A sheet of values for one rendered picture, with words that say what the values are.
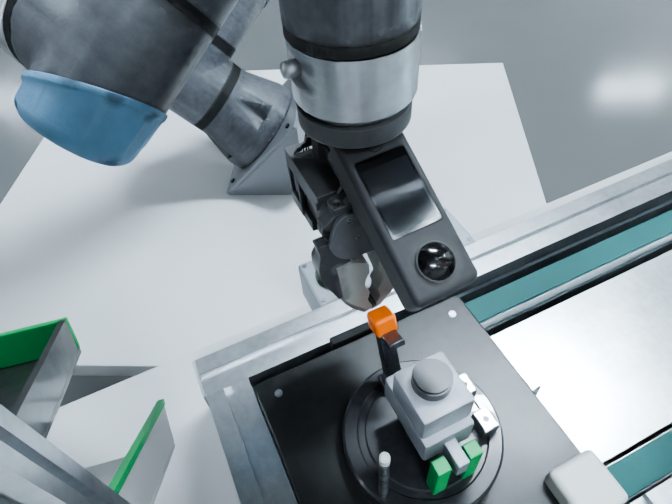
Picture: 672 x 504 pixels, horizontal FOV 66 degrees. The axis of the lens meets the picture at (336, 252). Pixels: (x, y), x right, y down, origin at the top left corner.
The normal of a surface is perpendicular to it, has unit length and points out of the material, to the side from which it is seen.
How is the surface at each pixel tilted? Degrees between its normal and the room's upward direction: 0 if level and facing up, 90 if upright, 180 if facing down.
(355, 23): 90
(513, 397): 0
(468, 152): 0
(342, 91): 90
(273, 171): 90
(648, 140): 0
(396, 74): 90
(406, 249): 29
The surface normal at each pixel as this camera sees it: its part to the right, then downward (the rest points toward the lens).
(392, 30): 0.54, 0.63
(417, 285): 0.18, -0.25
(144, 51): 0.47, 0.48
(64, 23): -0.29, -0.09
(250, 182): -0.05, 0.77
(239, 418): -0.06, -0.64
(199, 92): 0.26, 0.47
